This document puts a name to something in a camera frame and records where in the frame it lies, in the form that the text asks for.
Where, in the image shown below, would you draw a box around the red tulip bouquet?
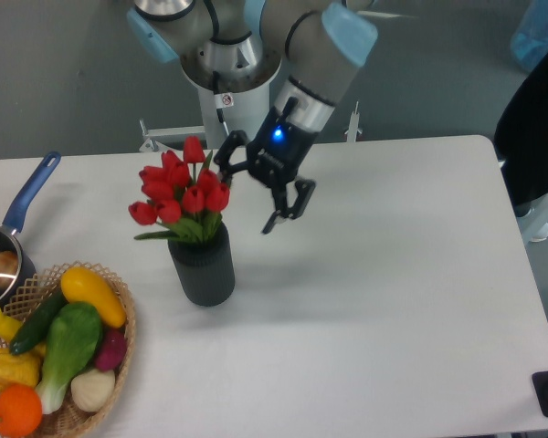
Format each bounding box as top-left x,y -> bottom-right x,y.
128,136 -> 230,246

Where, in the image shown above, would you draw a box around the white garlic bulb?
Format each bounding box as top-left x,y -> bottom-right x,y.
70,369 -> 115,412

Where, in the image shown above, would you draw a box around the blue handled saucepan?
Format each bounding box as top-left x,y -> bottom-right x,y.
0,151 -> 61,308

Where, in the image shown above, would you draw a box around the orange fruit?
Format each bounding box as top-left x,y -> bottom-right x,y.
0,384 -> 43,437

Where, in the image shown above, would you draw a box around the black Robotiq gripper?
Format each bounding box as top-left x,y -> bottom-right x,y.
213,107 -> 318,235

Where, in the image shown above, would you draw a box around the yellow bell pepper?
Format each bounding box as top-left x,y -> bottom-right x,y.
0,348 -> 42,392

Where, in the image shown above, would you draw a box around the dark green cucumber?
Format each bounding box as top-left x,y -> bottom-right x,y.
9,290 -> 68,355

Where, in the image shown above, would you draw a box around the person in black trousers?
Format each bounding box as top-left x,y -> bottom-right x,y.
493,53 -> 548,219

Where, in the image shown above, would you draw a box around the yellow banana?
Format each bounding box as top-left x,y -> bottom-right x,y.
0,308 -> 47,359

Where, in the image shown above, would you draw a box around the purple red vegetable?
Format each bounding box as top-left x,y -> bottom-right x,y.
93,329 -> 127,371

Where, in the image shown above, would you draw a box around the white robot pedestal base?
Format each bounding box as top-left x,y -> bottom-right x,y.
138,26 -> 364,153

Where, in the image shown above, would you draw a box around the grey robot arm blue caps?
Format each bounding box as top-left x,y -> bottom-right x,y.
127,1 -> 378,233

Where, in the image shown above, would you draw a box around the blue plastic bag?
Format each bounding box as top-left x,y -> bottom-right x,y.
510,0 -> 548,73

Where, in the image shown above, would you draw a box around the yellow squash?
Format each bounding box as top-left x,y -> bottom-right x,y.
60,266 -> 127,329

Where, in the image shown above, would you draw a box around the brown bread roll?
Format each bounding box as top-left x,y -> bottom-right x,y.
0,251 -> 18,292

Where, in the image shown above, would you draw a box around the dark grey ribbed vase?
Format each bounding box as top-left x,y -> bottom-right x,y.
168,224 -> 236,307

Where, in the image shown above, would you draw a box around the green bok choy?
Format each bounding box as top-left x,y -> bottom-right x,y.
36,302 -> 103,415

